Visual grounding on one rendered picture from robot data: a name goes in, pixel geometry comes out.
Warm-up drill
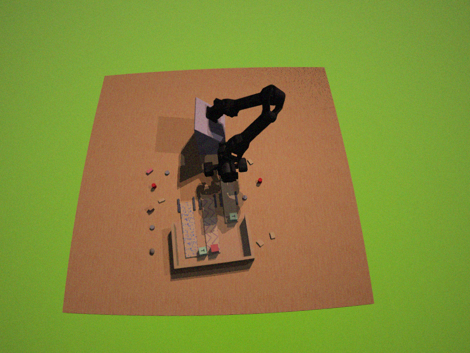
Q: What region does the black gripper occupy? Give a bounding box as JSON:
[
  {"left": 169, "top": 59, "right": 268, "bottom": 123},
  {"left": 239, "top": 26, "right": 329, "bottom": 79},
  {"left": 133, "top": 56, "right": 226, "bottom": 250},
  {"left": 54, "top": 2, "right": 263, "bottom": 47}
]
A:
[{"left": 203, "top": 158, "right": 248, "bottom": 177}]

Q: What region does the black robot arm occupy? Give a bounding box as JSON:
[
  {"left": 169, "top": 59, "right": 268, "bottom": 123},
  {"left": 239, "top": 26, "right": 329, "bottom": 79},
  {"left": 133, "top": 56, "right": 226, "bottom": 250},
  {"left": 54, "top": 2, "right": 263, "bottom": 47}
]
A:
[{"left": 206, "top": 84, "right": 285, "bottom": 183}]

